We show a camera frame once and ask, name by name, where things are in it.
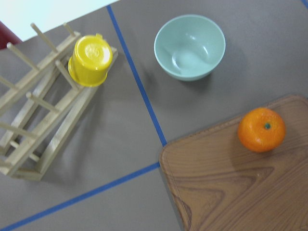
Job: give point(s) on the orange fruit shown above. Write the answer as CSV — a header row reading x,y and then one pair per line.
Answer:
x,y
261,130

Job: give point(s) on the brown wooden tray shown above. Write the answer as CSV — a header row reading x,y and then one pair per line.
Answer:
x,y
219,185

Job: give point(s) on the light green bowl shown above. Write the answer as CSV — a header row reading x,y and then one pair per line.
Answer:
x,y
189,47

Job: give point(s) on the yellow plastic cup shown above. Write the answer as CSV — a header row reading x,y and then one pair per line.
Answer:
x,y
89,63

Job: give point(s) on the wooden dish drying rack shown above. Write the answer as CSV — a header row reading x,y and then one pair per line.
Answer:
x,y
40,109

